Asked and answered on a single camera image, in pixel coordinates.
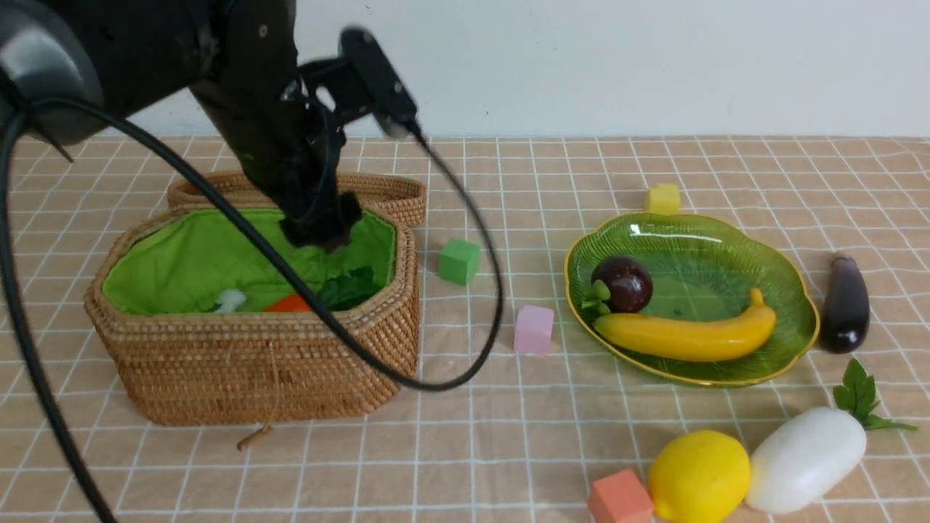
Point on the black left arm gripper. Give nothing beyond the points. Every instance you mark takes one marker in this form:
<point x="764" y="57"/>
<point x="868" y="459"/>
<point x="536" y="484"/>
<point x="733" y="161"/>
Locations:
<point x="302" y="179"/>

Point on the orange toy carrot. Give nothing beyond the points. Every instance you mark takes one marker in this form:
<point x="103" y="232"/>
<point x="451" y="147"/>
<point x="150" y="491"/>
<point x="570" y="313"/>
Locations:
<point x="343" y="292"/>

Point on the dark purple toy mangosteen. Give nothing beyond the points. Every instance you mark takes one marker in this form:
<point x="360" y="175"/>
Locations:
<point x="620" y="283"/>

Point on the yellow toy banana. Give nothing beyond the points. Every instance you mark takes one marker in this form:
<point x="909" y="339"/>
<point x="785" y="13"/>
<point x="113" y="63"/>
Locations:
<point x="691" y="341"/>

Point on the yellow toy lemon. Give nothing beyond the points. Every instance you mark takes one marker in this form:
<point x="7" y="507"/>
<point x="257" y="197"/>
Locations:
<point x="700" y="477"/>

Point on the dark purple toy eggplant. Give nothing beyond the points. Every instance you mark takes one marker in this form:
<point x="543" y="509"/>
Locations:
<point x="845" y="316"/>

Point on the white toy radish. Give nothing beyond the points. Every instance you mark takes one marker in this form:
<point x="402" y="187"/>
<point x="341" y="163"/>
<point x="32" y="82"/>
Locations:
<point x="813" y="452"/>

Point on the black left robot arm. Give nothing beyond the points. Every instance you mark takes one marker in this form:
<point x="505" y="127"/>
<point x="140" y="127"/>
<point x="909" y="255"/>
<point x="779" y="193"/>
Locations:
<point x="238" y="58"/>

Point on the woven rattan basket lid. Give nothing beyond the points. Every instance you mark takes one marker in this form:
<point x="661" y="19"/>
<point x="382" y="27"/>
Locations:
<point x="402" y="198"/>

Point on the woven rattan basket green lining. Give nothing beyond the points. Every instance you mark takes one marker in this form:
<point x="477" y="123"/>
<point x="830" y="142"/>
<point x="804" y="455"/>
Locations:
<point x="179" y="305"/>

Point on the green foam cube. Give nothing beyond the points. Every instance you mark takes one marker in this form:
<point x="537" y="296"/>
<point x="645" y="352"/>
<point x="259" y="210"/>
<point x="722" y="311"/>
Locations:
<point x="458" y="261"/>

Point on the pink foam cube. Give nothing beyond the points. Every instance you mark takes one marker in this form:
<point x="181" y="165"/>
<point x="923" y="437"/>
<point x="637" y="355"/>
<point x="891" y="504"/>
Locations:
<point x="533" y="330"/>

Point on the yellow foam cube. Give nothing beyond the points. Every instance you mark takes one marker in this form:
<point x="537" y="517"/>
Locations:
<point x="663" y="199"/>

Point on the green glass leaf plate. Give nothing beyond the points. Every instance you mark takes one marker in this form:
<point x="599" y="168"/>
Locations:
<point x="702" y="269"/>

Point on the orange foam cube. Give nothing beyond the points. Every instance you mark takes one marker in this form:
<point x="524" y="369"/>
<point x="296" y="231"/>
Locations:
<point x="620" y="497"/>

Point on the checkered beige tablecloth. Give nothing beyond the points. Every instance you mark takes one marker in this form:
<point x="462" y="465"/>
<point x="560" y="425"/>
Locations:
<point x="524" y="441"/>

